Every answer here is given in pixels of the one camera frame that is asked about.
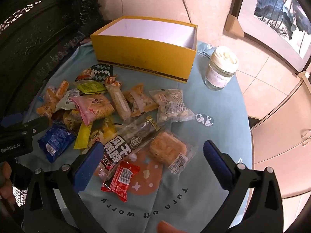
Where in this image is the orange biscuit snack bag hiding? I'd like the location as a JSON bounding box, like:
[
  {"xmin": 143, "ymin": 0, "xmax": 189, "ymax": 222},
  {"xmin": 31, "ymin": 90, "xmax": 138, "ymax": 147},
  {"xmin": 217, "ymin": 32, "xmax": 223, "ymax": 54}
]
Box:
[{"xmin": 36, "ymin": 80, "xmax": 69, "ymax": 118}]

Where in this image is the yellow soft bread packet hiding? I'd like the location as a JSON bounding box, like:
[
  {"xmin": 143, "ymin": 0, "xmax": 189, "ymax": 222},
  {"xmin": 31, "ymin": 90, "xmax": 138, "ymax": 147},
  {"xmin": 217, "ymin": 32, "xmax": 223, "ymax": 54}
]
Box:
[{"xmin": 73, "ymin": 116, "xmax": 117, "ymax": 150}]

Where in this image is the pink cracker snack packet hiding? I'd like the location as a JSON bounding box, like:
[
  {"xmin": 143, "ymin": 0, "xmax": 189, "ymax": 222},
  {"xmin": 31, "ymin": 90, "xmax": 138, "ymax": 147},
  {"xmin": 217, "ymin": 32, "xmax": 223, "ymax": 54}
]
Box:
[{"xmin": 69, "ymin": 94, "xmax": 115, "ymax": 125}]

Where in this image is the lime green snack packet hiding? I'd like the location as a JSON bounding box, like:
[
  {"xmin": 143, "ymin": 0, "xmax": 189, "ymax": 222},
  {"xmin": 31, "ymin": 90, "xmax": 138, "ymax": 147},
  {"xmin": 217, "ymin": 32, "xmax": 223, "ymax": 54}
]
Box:
[{"xmin": 74, "ymin": 80, "xmax": 107, "ymax": 94}]

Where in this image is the orange white candy packet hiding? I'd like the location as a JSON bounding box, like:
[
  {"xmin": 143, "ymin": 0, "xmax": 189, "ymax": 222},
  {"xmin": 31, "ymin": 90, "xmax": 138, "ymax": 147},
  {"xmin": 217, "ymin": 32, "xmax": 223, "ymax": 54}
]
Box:
[{"xmin": 104, "ymin": 76, "xmax": 122, "ymax": 88}]

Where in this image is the clear nut snack packet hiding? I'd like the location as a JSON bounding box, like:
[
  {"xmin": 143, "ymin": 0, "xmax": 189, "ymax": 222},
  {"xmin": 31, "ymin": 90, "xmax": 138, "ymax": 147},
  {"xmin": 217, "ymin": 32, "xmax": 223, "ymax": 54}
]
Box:
[{"xmin": 149, "ymin": 88, "xmax": 196, "ymax": 124}]

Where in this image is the person's left hand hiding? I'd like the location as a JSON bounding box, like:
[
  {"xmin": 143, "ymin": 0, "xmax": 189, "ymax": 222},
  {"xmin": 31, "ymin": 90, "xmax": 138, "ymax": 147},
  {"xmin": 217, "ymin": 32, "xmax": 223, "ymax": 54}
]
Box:
[{"xmin": 1, "ymin": 162, "xmax": 16, "ymax": 205}]

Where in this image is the person's right hand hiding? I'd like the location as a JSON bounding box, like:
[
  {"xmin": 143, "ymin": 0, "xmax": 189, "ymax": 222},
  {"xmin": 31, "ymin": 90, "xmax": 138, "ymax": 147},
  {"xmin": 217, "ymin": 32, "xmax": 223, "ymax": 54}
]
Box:
[{"xmin": 156, "ymin": 220, "xmax": 186, "ymax": 233}]

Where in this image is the blue snack packet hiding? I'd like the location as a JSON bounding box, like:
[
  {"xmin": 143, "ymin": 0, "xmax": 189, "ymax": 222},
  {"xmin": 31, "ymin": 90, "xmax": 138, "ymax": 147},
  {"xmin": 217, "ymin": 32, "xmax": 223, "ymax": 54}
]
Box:
[{"xmin": 38, "ymin": 123, "xmax": 76, "ymax": 163}]

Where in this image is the pale green snack pouch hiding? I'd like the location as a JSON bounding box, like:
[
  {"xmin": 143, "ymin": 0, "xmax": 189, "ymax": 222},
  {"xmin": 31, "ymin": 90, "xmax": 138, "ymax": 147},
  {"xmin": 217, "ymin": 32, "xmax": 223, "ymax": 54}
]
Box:
[{"xmin": 55, "ymin": 88, "xmax": 80, "ymax": 111}]

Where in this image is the red barcode snack packet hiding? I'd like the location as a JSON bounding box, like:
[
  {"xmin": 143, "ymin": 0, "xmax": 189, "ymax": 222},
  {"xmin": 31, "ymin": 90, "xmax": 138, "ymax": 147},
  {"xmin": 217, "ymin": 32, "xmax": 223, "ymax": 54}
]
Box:
[{"xmin": 101, "ymin": 161, "xmax": 140, "ymax": 202}]

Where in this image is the dried duck neck packet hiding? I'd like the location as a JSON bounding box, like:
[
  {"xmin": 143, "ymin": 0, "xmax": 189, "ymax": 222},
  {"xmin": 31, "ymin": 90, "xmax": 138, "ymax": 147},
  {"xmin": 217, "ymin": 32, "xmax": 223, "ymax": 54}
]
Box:
[{"xmin": 100, "ymin": 114, "xmax": 161, "ymax": 178}]

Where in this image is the red top snack packet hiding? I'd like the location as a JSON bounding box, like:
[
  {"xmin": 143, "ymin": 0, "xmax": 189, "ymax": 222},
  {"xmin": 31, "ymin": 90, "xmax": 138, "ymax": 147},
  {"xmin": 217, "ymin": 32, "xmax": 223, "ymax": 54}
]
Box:
[{"xmin": 75, "ymin": 68, "xmax": 95, "ymax": 82}]

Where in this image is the light blue tablecloth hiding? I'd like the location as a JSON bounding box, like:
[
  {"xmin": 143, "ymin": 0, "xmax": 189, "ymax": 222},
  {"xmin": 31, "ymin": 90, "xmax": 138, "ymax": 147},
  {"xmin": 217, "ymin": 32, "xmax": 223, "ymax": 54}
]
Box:
[{"xmin": 18, "ymin": 42, "xmax": 252, "ymax": 232}]

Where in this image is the long rice cracker packet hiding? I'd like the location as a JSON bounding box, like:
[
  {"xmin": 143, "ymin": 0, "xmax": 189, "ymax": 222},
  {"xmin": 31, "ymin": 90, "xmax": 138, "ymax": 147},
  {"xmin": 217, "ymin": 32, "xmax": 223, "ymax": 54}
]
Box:
[{"xmin": 106, "ymin": 85, "xmax": 131, "ymax": 123}]

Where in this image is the clear pastry snack packet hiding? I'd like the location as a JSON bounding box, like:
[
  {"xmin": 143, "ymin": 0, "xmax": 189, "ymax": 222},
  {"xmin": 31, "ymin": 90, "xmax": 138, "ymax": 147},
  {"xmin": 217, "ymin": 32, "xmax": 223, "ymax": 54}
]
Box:
[{"xmin": 149, "ymin": 130, "xmax": 197, "ymax": 176}]

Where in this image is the dark carved wooden furniture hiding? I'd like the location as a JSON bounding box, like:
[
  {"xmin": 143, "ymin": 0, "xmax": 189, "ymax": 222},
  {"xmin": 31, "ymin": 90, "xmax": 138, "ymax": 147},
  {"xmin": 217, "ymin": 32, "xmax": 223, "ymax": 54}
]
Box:
[{"xmin": 1, "ymin": 0, "xmax": 106, "ymax": 117}]

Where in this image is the glass jar with label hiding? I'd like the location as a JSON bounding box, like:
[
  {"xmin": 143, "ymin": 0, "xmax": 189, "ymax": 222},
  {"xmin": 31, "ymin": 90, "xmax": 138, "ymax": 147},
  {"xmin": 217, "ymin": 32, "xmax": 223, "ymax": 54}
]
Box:
[{"xmin": 204, "ymin": 46, "xmax": 238, "ymax": 91}]

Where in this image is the yellow cardboard box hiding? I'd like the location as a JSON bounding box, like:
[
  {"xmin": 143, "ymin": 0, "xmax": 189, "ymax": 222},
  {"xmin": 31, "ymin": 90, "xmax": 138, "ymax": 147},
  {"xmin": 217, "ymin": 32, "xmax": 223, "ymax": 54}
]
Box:
[{"xmin": 90, "ymin": 16, "xmax": 198, "ymax": 83}]

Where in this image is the framed lotus painting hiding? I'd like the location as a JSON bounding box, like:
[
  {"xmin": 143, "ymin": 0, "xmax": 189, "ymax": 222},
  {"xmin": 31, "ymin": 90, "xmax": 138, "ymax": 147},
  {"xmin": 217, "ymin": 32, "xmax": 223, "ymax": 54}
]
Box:
[{"xmin": 225, "ymin": 0, "xmax": 310, "ymax": 74}]

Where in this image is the white cabinet with handle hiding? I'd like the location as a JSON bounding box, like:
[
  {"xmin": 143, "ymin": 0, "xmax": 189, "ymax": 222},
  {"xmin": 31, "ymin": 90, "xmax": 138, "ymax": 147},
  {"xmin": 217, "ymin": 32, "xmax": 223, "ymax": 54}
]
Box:
[{"xmin": 251, "ymin": 72, "xmax": 310, "ymax": 198}]

